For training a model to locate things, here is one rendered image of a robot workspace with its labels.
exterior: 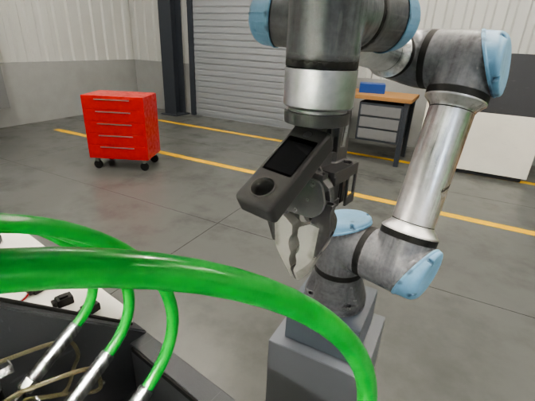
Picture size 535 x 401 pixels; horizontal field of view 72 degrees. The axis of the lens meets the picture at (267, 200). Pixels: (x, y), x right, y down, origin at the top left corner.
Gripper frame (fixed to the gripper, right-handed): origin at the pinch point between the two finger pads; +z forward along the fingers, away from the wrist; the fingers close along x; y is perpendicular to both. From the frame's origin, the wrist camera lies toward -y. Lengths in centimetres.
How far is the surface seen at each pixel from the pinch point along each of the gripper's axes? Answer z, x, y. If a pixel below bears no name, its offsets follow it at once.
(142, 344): 26.7, 28.6, -5.1
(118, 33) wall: -28, 732, 435
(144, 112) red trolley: 52, 338, 212
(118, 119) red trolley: 61, 362, 193
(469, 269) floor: 122, -4, 241
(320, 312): -14.1, -13.6, -19.6
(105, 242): -10.1, 7.2, -19.7
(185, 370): 26.7, 18.0, -3.8
